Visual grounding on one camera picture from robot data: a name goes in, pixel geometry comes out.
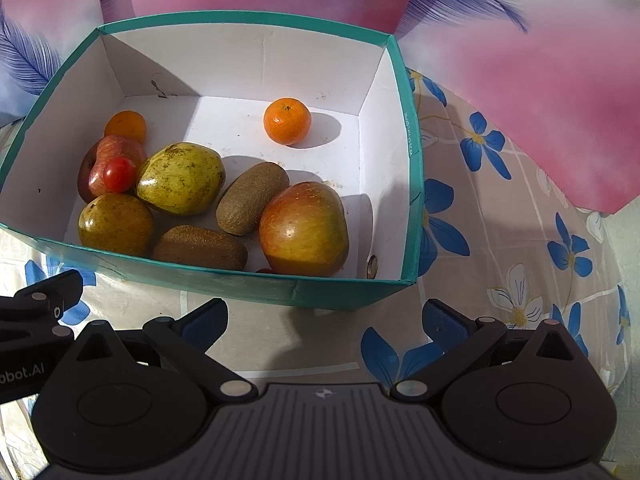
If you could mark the small round brown object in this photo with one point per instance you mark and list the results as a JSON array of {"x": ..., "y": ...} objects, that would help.
[{"x": 372, "y": 266}]

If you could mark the large red-yellow apple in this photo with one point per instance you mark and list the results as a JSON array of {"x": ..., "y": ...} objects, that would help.
[{"x": 303, "y": 230}]

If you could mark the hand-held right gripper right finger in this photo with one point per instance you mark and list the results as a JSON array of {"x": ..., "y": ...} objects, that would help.
[{"x": 442, "y": 323}]

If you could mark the blue floral tablecloth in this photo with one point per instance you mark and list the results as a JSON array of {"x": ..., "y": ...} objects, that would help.
[{"x": 500, "y": 245}]

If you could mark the small red apple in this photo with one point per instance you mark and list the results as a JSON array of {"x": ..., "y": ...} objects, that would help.
[{"x": 102, "y": 157}]

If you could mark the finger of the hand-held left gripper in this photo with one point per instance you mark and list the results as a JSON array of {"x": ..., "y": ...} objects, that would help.
[
  {"x": 50, "y": 292},
  {"x": 35, "y": 337}
]

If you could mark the teal cardboard box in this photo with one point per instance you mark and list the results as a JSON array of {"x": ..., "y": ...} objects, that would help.
[{"x": 240, "y": 80}]

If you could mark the brown kiwi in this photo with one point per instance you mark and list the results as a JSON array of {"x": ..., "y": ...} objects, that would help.
[
  {"x": 200, "y": 248},
  {"x": 252, "y": 205}
]

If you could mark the small orange mandarin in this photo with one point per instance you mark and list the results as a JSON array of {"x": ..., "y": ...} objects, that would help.
[{"x": 127, "y": 126}]

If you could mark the yellow-green spotted pear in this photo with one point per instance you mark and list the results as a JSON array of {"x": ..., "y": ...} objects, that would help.
[{"x": 180, "y": 180}]

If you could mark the brownish green pear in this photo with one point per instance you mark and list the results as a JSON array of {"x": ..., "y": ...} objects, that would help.
[{"x": 116, "y": 224}]

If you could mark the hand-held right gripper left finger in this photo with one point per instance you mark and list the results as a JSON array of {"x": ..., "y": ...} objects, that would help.
[{"x": 202, "y": 321}]

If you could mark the large orange mandarin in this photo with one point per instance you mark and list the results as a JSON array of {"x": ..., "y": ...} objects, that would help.
[{"x": 287, "y": 121}]

